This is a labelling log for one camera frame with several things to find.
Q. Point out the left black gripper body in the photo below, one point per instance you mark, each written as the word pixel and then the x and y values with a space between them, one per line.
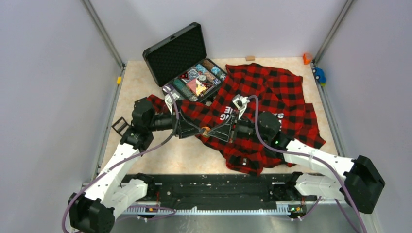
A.
pixel 178 128

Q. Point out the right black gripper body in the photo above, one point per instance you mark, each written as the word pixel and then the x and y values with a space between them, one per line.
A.
pixel 233 121

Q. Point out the red black plaid shirt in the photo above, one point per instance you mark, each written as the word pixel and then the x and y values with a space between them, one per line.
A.
pixel 279 92

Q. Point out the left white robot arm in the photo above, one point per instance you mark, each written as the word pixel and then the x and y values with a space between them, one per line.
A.
pixel 95 208

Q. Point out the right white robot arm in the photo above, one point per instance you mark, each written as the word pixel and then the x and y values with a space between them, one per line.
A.
pixel 356 181

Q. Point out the pink yellow card packet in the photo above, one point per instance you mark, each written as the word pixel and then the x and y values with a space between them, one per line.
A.
pixel 196 87

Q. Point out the small wooden block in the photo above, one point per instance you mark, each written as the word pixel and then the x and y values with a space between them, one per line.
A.
pixel 250 58

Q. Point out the black open chip case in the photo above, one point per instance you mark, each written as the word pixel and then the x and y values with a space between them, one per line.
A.
pixel 182 57

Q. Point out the orange small object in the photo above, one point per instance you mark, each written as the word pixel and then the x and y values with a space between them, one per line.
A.
pixel 307 58

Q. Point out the blue toy car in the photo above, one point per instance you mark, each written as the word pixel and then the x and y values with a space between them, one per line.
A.
pixel 319 75

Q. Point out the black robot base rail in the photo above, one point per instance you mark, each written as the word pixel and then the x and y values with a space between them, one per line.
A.
pixel 220 192

